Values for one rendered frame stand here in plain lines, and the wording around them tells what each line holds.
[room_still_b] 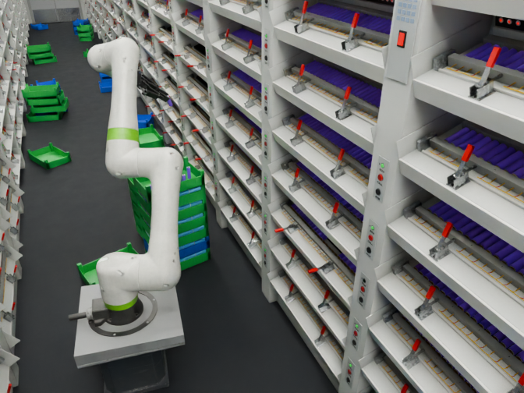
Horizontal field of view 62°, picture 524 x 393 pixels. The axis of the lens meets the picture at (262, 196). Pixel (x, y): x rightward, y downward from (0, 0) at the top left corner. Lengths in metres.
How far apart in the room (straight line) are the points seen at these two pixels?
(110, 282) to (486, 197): 1.20
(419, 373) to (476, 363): 0.23
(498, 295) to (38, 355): 1.82
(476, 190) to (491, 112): 0.18
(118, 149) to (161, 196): 0.23
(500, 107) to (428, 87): 0.17
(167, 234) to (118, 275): 0.21
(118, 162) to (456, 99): 1.16
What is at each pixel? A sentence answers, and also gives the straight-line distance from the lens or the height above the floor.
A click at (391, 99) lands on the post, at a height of 1.23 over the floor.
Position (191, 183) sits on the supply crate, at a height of 0.51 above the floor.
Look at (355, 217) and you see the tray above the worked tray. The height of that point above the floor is 0.77.
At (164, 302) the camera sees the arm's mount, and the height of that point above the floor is 0.33.
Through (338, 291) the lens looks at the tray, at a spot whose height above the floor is 0.53.
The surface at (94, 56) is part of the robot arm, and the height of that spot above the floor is 1.16.
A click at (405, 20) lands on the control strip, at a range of 1.04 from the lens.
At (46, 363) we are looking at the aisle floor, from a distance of 2.18.
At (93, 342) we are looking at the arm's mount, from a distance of 1.71.
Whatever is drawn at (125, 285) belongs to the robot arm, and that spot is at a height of 0.52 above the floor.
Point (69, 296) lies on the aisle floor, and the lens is 2.45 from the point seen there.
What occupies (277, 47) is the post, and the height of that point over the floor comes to 1.22.
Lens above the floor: 1.56
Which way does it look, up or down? 31 degrees down
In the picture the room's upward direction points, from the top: straight up
